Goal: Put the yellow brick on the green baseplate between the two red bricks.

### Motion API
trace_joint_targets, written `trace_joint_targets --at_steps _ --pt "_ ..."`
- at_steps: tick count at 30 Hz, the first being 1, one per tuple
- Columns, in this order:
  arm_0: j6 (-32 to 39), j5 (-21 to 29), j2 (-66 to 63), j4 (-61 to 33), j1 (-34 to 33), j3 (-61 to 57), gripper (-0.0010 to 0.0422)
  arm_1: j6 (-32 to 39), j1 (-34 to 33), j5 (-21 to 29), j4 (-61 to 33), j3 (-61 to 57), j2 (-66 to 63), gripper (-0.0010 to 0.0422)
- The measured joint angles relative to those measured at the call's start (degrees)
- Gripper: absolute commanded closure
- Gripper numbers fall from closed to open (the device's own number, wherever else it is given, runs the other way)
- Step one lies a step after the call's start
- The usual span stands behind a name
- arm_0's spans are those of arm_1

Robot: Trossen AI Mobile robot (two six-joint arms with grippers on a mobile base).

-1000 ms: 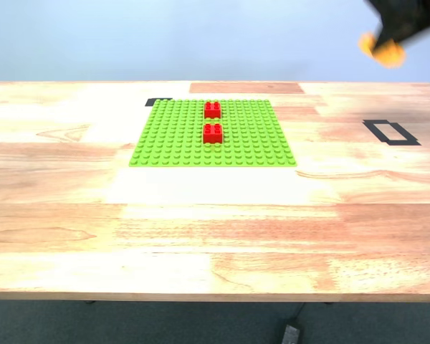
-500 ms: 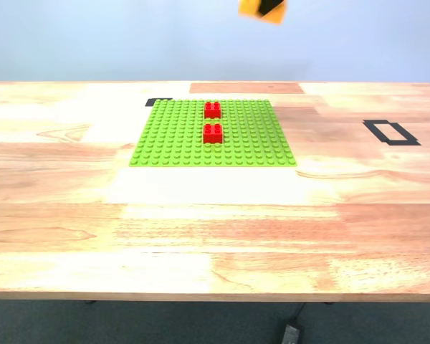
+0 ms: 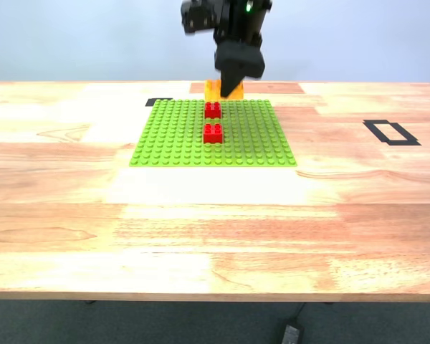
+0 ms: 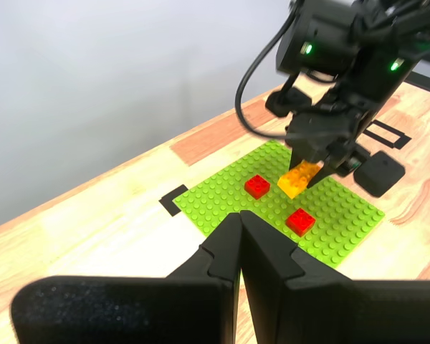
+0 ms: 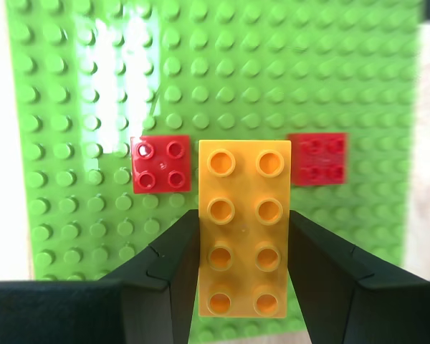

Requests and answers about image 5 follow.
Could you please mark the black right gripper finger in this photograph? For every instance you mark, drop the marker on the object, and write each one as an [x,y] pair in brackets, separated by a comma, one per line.
[362,308]
[93,311]

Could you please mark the yellow long brick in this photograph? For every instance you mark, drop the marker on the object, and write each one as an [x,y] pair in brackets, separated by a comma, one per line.
[245,229]

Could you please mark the red square brick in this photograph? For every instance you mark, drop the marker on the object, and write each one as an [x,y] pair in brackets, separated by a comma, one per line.
[319,159]
[161,165]

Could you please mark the green studded baseplate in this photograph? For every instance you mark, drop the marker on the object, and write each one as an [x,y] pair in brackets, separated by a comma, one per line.
[236,71]

